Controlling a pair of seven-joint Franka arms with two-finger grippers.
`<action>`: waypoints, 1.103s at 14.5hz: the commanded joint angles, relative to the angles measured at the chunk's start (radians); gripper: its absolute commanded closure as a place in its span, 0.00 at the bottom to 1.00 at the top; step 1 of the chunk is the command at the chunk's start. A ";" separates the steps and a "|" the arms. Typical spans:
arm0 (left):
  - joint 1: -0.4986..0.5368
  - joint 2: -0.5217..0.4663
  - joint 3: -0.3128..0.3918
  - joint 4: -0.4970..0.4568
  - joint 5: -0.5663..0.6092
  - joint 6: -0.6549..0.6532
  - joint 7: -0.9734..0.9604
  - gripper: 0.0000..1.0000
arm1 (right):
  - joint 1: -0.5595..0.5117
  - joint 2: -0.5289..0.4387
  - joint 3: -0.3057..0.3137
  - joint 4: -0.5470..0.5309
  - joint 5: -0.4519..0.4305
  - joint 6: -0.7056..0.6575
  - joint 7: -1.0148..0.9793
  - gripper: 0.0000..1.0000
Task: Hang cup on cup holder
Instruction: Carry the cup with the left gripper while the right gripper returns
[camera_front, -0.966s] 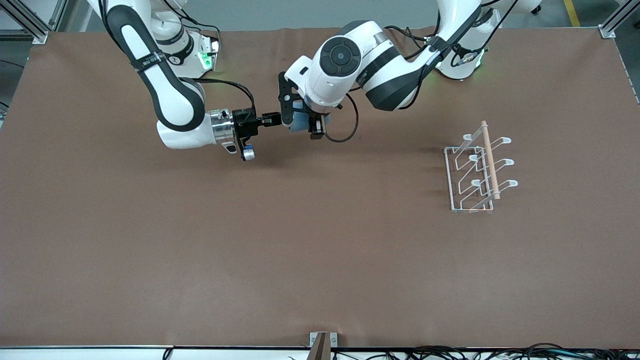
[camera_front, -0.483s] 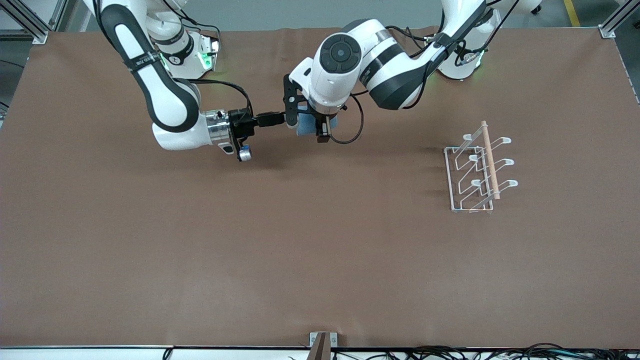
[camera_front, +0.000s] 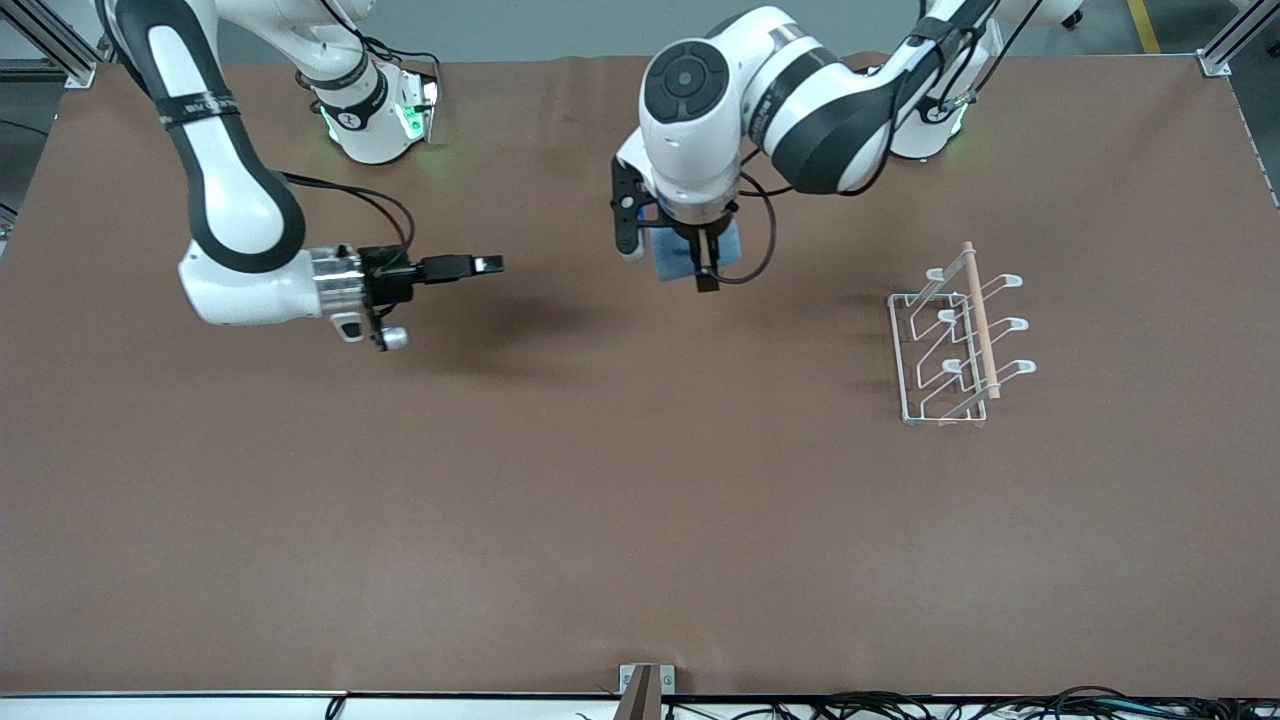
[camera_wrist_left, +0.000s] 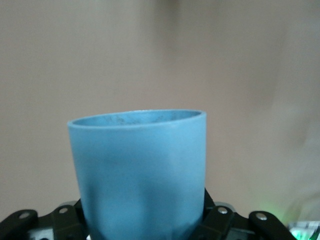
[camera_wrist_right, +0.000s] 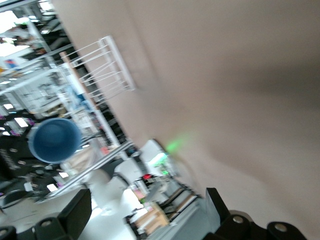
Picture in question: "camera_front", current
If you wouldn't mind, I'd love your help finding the blue cup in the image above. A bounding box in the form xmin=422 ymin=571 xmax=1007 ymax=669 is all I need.
xmin=647 ymin=219 xmax=744 ymax=284

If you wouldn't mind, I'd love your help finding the brown table cover mat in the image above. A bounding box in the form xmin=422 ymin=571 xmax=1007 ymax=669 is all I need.
xmin=0 ymin=52 xmax=1280 ymax=698

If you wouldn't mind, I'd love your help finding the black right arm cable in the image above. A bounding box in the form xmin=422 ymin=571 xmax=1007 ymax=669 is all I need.
xmin=280 ymin=172 xmax=416 ymax=251

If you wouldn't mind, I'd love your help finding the white wire cup holder rack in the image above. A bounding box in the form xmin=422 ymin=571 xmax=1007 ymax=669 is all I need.
xmin=888 ymin=241 xmax=1038 ymax=429

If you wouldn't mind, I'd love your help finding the aluminium frame post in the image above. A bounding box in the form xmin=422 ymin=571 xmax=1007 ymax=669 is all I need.
xmin=1198 ymin=0 xmax=1280 ymax=78
xmin=0 ymin=0 xmax=98 ymax=89

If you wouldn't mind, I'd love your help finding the grey metal bracket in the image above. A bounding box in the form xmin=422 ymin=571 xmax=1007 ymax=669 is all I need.
xmin=618 ymin=663 xmax=677 ymax=697

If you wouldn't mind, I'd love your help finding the brown upright post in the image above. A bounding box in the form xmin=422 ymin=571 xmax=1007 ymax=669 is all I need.
xmin=615 ymin=665 xmax=662 ymax=720

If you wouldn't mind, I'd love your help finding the black cable bundle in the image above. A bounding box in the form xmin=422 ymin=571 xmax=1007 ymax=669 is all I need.
xmin=660 ymin=685 xmax=1280 ymax=720

